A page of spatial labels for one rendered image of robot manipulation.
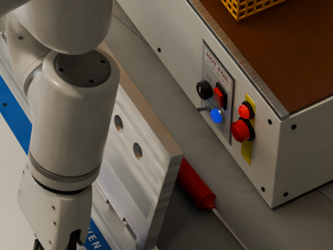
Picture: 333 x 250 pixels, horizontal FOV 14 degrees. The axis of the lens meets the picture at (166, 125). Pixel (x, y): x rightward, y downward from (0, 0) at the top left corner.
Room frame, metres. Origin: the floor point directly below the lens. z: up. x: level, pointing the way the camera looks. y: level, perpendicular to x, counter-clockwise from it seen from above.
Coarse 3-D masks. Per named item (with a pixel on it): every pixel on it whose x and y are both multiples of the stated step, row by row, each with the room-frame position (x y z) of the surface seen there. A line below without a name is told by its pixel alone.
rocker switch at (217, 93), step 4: (216, 84) 1.09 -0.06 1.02; (216, 88) 1.08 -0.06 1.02; (220, 88) 1.08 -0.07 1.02; (216, 92) 1.08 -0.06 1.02; (220, 92) 1.08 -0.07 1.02; (224, 92) 1.07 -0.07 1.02; (216, 96) 1.08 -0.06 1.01; (220, 96) 1.07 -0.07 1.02; (224, 96) 1.07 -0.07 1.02; (216, 100) 1.08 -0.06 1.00; (220, 100) 1.07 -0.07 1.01; (224, 100) 1.07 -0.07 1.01; (220, 104) 1.07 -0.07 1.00; (224, 104) 1.07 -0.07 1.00; (224, 108) 1.07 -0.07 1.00
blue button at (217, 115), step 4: (216, 108) 1.08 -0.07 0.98; (220, 108) 1.08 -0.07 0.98; (212, 112) 1.08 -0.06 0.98; (216, 112) 1.08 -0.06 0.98; (220, 112) 1.08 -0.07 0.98; (212, 116) 1.08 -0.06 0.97; (216, 116) 1.07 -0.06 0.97; (220, 116) 1.07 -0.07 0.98; (216, 120) 1.07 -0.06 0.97; (220, 120) 1.07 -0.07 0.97; (224, 120) 1.07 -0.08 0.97
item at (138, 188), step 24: (0, 24) 1.25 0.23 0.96; (120, 72) 1.03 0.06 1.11; (120, 96) 1.02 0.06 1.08; (144, 120) 0.96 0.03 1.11; (120, 144) 0.99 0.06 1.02; (144, 144) 0.96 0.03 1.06; (168, 144) 0.92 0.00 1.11; (120, 168) 0.98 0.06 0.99; (144, 168) 0.95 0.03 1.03; (168, 168) 0.90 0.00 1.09; (120, 192) 0.95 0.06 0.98; (144, 192) 0.93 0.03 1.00; (168, 192) 0.90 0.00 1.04; (120, 216) 0.94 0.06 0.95; (144, 216) 0.90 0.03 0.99; (144, 240) 0.89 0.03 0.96
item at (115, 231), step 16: (0, 32) 1.26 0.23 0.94; (0, 48) 1.24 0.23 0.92; (0, 64) 1.21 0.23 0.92; (16, 80) 1.18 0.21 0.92; (16, 96) 1.15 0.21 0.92; (96, 192) 0.99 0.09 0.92; (96, 208) 0.96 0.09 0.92; (112, 208) 0.97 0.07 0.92; (112, 224) 0.94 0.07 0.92; (128, 224) 0.93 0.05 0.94; (112, 240) 0.92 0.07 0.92; (128, 240) 0.92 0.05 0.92
